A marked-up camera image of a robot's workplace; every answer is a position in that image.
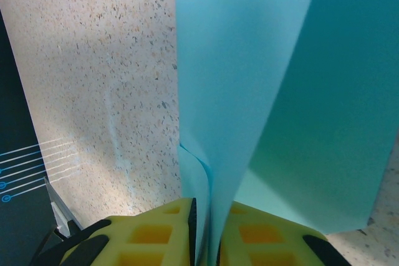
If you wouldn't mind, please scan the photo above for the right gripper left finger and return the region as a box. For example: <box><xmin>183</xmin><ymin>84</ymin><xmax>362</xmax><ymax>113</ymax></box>
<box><xmin>60</xmin><ymin>197</ymin><xmax>198</xmax><ymax>266</ymax></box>

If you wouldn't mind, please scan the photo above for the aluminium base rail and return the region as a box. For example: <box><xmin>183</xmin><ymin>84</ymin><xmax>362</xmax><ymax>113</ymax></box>
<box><xmin>44</xmin><ymin>176</ymin><xmax>84</xmax><ymax>242</ymax></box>

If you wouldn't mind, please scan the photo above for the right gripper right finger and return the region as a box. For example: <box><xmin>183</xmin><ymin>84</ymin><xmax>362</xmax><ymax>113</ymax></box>
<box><xmin>218</xmin><ymin>201</ymin><xmax>349</xmax><ymax>266</ymax></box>

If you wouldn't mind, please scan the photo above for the light blue cloth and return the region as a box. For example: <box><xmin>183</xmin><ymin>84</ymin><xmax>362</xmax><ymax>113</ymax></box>
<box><xmin>174</xmin><ymin>0</ymin><xmax>399</xmax><ymax>266</ymax></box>

